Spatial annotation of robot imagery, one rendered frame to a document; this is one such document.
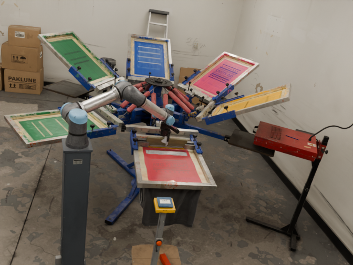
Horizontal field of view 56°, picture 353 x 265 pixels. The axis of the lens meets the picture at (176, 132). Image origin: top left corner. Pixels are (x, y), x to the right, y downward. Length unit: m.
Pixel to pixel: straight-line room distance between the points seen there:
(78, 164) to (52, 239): 1.20
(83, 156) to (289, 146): 1.86
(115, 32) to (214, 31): 1.97
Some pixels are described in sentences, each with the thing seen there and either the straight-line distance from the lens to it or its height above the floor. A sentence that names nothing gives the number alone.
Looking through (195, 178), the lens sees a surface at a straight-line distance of 2.56.
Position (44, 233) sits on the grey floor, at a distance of 3.41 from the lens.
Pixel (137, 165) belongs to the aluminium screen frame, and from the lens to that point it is 2.53.
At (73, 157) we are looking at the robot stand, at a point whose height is 1.14.
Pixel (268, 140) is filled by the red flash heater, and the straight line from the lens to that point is 3.20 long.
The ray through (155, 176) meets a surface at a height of 0.96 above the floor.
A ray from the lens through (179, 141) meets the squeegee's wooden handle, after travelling 2.87.
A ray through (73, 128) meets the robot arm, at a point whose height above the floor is 1.34.
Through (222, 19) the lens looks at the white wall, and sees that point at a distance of 7.03.
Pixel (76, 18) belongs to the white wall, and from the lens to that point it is 6.72.
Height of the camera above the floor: 2.28
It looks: 24 degrees down
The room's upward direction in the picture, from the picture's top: 10 degrees clockwise
